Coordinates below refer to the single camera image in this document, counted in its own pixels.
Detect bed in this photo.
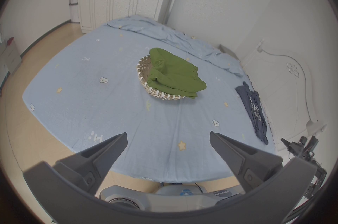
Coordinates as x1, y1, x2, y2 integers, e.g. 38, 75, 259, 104
22, 15, 321, 183

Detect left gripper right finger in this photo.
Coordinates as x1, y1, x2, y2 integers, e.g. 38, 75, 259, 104
210, 131, 283, 193

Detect pale blue quilt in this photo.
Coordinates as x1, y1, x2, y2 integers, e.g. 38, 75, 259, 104
107, 15, 245, 78

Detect dark blue printed T-shirt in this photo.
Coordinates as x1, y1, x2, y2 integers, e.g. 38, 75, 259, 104
235, 81, 269, 145

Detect round woven basket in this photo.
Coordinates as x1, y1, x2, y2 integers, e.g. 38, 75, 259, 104
136, 55, 186, 100

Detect green shorts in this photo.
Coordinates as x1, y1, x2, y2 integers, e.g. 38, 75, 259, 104
146, 47, 207, 99

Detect white chest of drawers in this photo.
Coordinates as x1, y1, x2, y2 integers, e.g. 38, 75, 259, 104
0, 37, 23, 81

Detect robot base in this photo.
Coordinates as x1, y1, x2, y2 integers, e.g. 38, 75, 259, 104
96, 182, 247, 214

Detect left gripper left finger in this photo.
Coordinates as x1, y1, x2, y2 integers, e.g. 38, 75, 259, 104
54, 132, 128, 195

